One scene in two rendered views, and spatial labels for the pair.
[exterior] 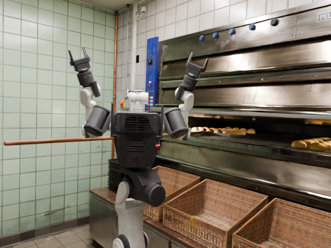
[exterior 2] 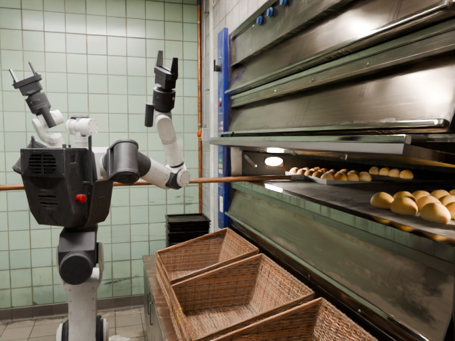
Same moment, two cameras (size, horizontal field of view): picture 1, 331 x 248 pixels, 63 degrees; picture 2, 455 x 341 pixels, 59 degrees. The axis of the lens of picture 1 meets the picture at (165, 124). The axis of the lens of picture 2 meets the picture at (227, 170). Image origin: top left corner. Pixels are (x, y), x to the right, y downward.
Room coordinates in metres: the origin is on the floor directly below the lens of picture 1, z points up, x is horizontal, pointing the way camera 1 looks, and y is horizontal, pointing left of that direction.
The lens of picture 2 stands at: (0.34, -1.06, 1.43)
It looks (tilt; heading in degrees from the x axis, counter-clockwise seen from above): 5 degrees down; 25
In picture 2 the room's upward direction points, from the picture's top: straight up
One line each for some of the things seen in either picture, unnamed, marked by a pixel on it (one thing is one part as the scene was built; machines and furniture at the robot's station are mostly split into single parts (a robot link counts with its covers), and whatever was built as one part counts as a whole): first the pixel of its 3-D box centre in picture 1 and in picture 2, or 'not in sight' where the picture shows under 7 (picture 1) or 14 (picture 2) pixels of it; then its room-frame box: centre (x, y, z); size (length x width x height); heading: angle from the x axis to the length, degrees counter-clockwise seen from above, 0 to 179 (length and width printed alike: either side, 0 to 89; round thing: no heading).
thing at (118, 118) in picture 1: (136, 136); (72, 181); (1.49, 0.16, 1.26); 0.34 x 0.30 x 0.36; 96
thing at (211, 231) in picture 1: (214, 210); (233, 305); (1.86, -0.36, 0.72); 0.56 x 0.49 x 0.28; 42
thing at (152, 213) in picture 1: (158, 189); (202, 262); (2.33, 0.04, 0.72); 0.56 x 0.49 x 0.28; 43
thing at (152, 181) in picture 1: (142, 184); (79, 251); (1.48, 0.12, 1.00); 0.28 x 0.13 x 0.18; 41
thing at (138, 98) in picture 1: (139, 100); (82, 129); (1.55, 0.16, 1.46); 0.10 x 0.07 x 0.09; 96
